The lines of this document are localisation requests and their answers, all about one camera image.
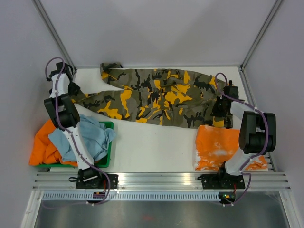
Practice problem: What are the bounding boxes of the camouflage trousers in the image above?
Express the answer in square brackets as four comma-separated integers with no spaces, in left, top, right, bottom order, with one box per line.
[72,63,233,129]

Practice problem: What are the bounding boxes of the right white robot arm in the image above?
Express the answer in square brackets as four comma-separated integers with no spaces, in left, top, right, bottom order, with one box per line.
[208,85,276,189]

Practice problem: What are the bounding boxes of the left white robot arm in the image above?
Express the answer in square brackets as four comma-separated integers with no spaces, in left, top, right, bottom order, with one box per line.
[44,58,105,189]

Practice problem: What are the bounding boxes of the folded orange trousers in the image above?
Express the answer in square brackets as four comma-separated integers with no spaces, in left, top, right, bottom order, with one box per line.
[194,125,268,171]

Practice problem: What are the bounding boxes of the light blue garment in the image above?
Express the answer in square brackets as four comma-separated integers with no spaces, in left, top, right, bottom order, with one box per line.
[48,114,116,162]

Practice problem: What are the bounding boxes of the orange garment in bin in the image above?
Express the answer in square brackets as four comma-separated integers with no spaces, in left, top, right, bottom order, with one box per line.
[29,119,77,167]

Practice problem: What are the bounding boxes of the green plastic bin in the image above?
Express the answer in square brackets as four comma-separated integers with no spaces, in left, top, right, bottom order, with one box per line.
[36,122,114,168]

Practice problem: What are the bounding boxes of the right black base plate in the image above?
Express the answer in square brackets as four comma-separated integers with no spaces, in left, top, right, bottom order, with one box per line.
[197,174,246,190]

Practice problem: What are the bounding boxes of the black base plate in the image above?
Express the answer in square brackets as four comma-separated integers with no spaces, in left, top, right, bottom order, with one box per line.
[197,174,246,190]
[68,169,119,190]

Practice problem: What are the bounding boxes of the aluminium rail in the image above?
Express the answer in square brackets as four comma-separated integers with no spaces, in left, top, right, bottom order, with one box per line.
[32,172,291,192]

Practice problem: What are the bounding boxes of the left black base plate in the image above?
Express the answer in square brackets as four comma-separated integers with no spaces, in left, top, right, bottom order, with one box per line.
[68,169,119,190]

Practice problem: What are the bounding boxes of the white slotted cable duct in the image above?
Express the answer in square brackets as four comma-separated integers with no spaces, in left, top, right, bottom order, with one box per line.
[42,191,220,201]

